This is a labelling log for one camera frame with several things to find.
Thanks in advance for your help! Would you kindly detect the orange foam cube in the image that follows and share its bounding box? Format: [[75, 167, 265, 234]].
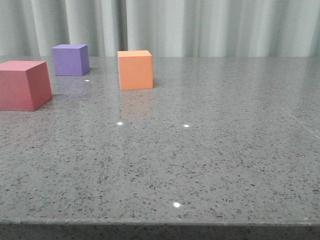
[[117, 50, 153, 91]]

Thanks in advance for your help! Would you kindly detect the purple foam cube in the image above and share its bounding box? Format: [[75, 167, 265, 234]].
[[51, 44, 90, 76]]

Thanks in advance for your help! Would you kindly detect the red foam cube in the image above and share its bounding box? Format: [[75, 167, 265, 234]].
[[0, 60, 53, 111]]

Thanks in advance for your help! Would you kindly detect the pale green curtain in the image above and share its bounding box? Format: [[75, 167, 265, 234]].
[[0, 0, 320, 57]]

